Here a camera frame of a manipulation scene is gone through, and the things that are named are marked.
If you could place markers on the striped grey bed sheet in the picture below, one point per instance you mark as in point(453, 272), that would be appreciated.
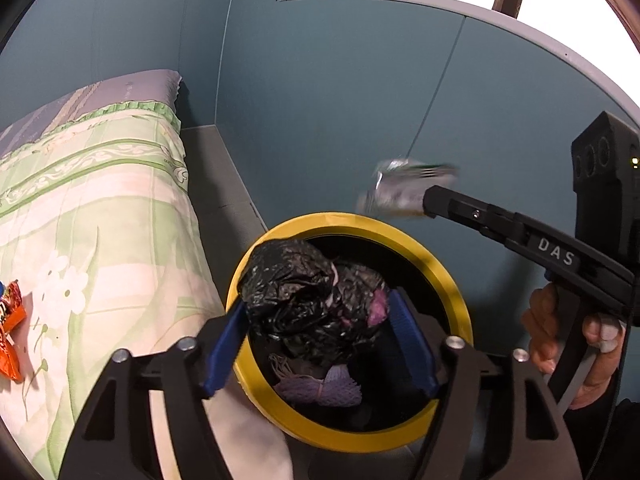
point(100, 95)

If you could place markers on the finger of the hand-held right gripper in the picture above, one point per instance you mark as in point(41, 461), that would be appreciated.
point(470, 212)

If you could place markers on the person's right hand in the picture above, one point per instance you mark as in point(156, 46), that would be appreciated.
point(542, 325)

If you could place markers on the green silver snack packet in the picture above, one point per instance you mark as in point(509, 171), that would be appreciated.
point(395, 195)

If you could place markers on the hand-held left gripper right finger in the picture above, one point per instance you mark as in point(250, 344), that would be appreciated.
point(410, 340)

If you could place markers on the person's right forearm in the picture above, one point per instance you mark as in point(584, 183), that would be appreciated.
point(610, 440)

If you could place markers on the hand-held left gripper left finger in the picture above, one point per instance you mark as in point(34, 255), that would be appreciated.
point(225, 350)

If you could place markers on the purple foam fruit net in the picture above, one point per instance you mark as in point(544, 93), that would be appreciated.
point(377, 307)
point(320, 387)

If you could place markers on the yellow rimmed trash bin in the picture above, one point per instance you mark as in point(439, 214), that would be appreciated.
point(350, 222)

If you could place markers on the green printed quilt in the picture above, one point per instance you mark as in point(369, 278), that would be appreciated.
point(110, 210)

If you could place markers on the black plastic bag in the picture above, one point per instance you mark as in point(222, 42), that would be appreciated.
point(290, 285)

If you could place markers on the window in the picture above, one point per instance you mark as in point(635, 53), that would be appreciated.
point(575, 0)

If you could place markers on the orange snack wrapper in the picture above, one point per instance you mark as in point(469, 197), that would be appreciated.
point(10, 350)

